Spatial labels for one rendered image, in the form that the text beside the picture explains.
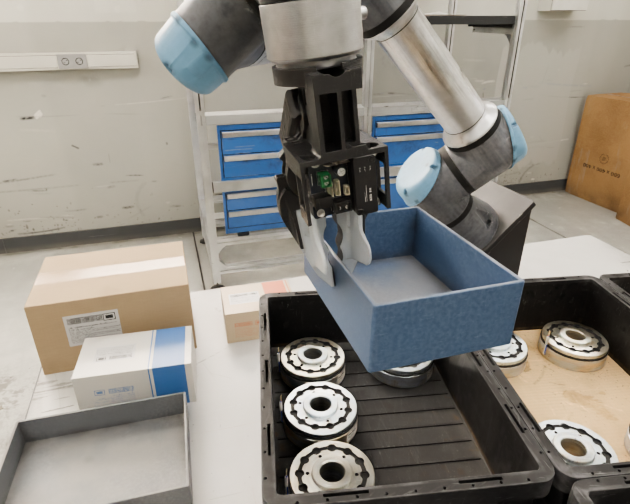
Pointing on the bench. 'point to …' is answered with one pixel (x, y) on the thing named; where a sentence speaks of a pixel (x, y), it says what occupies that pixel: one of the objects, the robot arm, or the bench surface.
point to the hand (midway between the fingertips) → (334, 269)
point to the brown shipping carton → (106, 299)
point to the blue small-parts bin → (418, 292)
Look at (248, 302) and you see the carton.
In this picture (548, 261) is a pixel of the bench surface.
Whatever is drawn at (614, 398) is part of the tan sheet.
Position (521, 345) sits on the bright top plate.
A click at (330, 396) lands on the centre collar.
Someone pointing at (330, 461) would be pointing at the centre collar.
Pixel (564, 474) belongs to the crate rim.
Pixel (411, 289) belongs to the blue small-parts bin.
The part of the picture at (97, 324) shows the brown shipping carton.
